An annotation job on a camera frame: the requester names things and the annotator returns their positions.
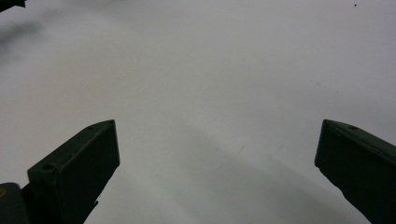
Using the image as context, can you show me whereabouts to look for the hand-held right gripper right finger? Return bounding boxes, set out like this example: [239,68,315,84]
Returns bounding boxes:
[314,119,396,224]

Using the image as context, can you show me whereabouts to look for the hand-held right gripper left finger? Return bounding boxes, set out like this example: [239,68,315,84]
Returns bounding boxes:
[20,119,121,224]

